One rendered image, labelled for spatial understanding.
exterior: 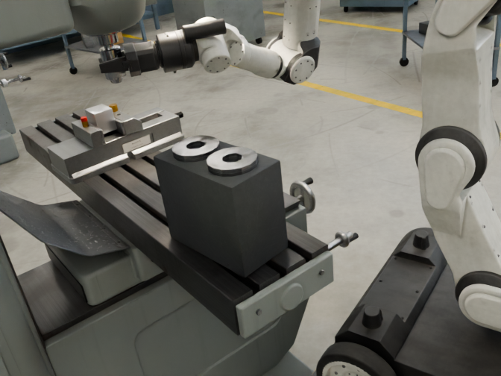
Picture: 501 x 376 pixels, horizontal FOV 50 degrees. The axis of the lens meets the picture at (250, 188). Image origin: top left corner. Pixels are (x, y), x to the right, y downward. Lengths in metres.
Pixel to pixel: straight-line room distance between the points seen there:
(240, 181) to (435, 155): 0.43
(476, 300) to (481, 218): 0.18
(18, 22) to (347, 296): 1.73
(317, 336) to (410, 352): 0.88
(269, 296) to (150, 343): 0.57
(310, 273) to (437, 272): 0.62
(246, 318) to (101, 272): 0.45
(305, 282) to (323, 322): 1.24
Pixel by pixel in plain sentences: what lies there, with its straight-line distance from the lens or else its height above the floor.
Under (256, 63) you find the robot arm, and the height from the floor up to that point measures 1.17.
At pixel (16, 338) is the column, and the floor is 0.81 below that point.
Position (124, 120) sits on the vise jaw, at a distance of 1.47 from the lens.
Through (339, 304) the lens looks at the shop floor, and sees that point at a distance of 2.33.
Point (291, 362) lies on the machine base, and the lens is 1.84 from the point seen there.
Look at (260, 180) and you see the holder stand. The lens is 0.92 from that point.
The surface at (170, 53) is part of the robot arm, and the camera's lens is 1.26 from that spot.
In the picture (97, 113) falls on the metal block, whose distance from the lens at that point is 1.47.
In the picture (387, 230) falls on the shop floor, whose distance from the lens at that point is 2.76.
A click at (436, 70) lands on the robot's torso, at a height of 1.20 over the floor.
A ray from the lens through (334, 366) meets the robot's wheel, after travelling 1.38.
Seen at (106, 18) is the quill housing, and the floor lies 1.35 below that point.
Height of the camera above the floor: 1.55
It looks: 29 degrees down
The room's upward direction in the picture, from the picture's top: 7 degrees counter-clockwise
